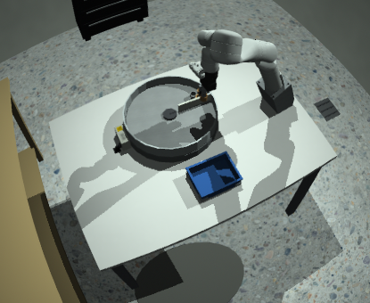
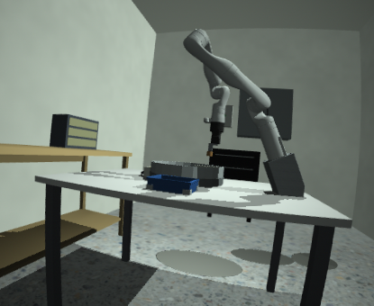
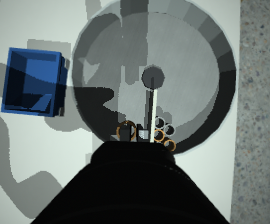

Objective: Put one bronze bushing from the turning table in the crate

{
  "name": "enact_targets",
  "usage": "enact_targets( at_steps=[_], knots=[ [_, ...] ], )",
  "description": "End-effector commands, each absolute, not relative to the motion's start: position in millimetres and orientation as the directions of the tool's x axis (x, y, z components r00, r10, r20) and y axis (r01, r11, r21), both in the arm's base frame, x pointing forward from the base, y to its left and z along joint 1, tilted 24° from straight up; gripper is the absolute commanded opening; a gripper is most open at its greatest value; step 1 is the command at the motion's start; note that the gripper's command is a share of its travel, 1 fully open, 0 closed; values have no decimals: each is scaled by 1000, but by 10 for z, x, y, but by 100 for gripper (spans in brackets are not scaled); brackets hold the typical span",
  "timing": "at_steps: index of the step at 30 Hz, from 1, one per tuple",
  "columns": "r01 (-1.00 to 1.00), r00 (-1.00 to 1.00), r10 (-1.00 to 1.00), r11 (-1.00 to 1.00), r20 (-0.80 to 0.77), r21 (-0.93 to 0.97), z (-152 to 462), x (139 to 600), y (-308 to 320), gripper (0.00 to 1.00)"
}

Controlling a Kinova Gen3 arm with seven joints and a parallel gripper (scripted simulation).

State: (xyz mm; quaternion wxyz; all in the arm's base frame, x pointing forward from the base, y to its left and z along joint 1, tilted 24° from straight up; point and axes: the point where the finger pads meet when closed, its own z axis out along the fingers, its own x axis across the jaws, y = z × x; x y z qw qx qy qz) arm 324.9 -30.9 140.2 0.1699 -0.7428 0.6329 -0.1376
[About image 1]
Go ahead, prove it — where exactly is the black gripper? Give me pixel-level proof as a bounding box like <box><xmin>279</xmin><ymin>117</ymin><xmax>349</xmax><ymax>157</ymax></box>
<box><xmin>189</xmin><ymin>60</ymin><xmax>219</xmax><ymax>97</ymax></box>

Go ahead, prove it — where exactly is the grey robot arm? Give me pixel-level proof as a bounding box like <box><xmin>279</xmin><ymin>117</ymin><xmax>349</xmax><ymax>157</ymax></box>
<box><xmin>198</xmin><ymin>29</ymin><xmax>284</xmax><ymax>91</ymax></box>

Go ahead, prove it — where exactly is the blue open crate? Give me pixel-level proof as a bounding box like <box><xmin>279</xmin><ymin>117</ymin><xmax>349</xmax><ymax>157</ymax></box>
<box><xmin>185</xmin><ymin>151</ymin><xmax>242</xmax><ymax>201</ymax></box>

